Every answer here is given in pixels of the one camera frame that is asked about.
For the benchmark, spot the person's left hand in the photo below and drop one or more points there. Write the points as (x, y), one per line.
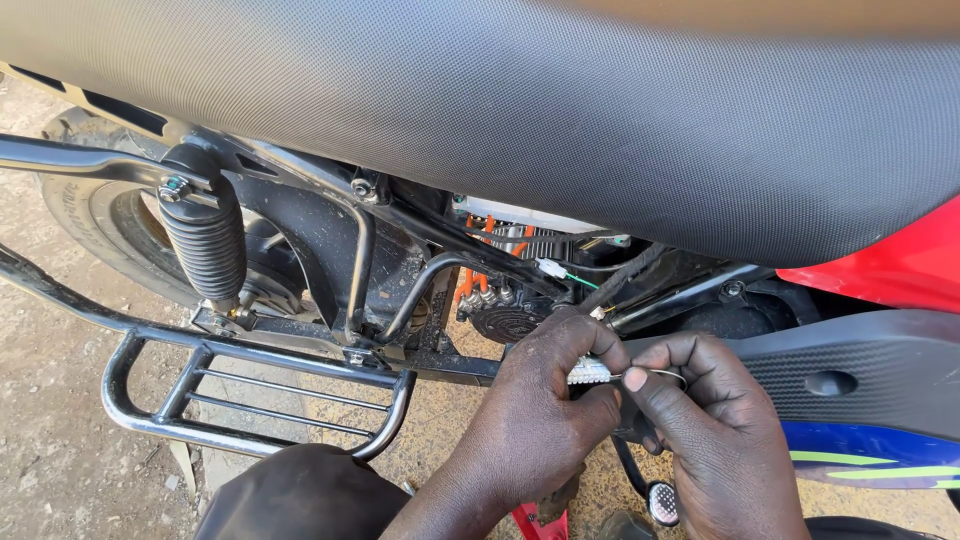
(525, 420)

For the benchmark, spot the person's right hand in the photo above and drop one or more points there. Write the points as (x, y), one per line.
(720, 450)

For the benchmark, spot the black metal foot pedal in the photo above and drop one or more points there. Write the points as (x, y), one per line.
(663, 504)

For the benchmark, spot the black round motor cover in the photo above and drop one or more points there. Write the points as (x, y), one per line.
(504, 322)

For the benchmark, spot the red metal stand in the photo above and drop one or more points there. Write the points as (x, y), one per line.
(538, 525)

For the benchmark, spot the black textured side panel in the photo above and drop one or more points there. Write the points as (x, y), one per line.
(847, 375)

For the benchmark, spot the blue green-striped fairing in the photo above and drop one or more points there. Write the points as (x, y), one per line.
(870, 450)

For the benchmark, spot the silver finned motor controller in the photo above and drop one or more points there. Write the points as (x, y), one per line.
(525, 225)

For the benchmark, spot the person's dark trouser leg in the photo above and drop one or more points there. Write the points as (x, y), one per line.
(300, 495)

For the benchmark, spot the red motorcycle fairing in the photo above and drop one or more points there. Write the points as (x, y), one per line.
(892, 262)

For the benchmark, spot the black textured motorcycle seat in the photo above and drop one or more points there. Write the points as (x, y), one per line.
(525, 97)

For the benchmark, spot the black tubular side guard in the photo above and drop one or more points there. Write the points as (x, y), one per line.
(187, 375)

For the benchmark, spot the black coil shock absorber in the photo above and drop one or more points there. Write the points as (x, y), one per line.
(204, 240)

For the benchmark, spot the black motorcycle rear tyre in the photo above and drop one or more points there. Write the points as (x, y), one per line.
(97, 217)

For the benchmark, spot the black motorcycle frame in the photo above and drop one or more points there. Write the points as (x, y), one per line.
(360, 247)

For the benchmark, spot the black metal grab rail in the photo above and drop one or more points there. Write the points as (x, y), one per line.
(82, 161)

